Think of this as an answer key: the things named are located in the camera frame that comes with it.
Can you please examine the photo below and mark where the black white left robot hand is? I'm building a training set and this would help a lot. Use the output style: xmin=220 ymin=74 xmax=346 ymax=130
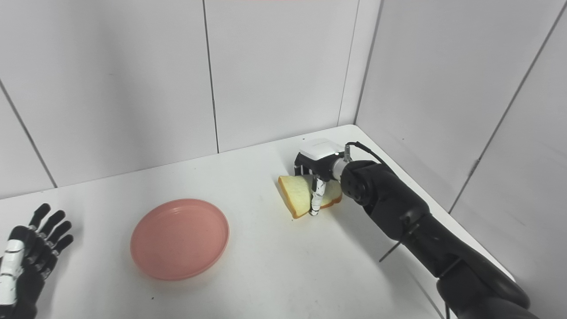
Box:
xmin=0 ymin=203 xmax=74 ymax=319

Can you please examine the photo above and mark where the pink plastic plate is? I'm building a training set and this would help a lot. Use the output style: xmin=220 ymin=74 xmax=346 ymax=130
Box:
xmin=130 ymin=198 xmax=230 ymax=281

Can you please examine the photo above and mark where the slice of bread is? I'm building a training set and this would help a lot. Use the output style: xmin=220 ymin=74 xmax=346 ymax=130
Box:
xmin=278 ymin=175 xmax=343 ymax=219

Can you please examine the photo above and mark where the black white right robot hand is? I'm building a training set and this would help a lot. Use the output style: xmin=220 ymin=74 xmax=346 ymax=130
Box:
xmin=294 ymin=138 xmax=345 ymax=216

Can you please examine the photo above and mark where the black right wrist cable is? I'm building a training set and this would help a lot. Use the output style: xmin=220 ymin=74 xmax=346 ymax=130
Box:
xmin=344 ymin=141 xmax=452 ymax=319

